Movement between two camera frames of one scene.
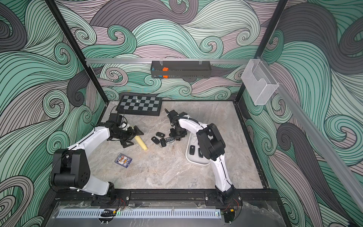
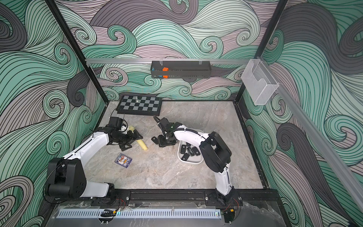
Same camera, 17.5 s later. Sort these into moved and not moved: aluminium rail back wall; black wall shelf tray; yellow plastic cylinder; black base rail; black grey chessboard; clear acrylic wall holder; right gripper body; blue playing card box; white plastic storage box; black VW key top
Moved: black VW key top; right gripper body; white plastic storage box
Not moved: clear acrylic wall holder; aluminium rail back wall; black wall shelf tray; black base rail; blue playing card box; black grey chessboard; yellow plastic cylinder
